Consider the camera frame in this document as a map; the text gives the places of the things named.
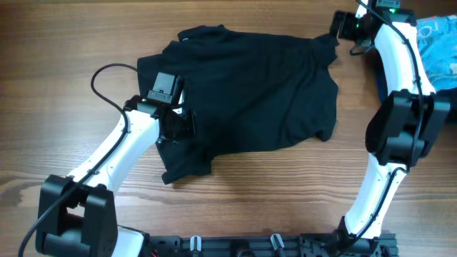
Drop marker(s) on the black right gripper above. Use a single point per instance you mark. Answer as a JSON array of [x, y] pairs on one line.
[[347, 19]]

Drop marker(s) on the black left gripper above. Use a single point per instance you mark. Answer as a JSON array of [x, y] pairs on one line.
[[189, 129]]

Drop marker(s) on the black t-shirt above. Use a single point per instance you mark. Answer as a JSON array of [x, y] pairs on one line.
[[248, 92]]

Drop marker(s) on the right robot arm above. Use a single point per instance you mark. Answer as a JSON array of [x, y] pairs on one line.
[[401, 132]]

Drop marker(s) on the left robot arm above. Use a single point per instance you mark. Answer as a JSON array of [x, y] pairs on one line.
[[77, 214]]

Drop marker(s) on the light blue printed shirt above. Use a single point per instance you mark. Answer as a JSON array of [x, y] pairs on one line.
[[436, 38]]

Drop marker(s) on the dark navy folded clothes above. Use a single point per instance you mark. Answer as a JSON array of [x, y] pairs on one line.
[[441, 72]]

